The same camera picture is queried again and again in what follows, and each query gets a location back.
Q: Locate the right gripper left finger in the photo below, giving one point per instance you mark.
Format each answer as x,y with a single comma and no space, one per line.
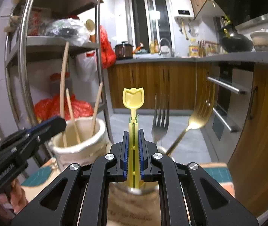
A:
79,195

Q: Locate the wooden chopstick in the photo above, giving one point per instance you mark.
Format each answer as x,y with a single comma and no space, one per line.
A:
96,110
62,79
72,115

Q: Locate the white ceramic floral utensil holder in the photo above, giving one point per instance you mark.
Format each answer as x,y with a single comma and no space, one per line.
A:
68,150

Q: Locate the white plastic bag hanging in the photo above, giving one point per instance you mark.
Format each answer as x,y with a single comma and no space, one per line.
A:
86,66

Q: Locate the printed quilted table mat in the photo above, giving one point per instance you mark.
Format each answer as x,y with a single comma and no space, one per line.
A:
126,206

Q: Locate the dark electric pressure cooker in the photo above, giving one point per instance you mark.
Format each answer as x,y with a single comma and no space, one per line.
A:
124,51

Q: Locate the yellow oil container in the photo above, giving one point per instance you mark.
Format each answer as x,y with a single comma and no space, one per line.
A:
193,48

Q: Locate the white ceramic pot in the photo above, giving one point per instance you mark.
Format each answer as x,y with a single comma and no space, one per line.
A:
260,40

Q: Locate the white water heater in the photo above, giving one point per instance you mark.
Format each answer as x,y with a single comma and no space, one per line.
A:
182,9

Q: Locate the black wok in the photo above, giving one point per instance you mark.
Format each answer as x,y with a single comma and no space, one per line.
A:
234,42

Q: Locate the person left hand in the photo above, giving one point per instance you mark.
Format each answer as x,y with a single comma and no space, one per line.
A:
17,200

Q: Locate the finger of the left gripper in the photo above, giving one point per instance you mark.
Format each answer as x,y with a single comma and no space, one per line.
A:
51,127
21,143

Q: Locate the kitchen faucet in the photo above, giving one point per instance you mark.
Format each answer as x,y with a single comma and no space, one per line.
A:
165,48

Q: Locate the orange bag hanging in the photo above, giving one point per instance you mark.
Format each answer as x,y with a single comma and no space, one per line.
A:
107,53

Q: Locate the window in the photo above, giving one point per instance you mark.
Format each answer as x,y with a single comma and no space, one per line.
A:
150,23

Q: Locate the metal storage shelf rack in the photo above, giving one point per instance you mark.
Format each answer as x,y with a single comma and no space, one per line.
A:
29,55

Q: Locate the yellow tulip plastic spoon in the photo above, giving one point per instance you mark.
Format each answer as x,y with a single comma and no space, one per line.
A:
133,99

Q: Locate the silver fork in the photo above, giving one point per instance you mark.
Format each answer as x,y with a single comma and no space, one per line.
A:
161,117

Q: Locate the built-in oven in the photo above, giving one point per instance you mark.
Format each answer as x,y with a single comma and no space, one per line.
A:
233,83

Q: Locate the wooden lower cabinets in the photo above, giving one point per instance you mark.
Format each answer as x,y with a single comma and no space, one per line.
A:
183,82

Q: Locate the gold fork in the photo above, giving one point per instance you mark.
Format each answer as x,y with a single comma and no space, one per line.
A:
200,115

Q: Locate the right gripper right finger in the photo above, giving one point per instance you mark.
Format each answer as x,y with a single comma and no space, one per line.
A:
188,194

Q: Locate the clear bag on shelf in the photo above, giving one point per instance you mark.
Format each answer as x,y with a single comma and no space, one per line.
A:
71,30

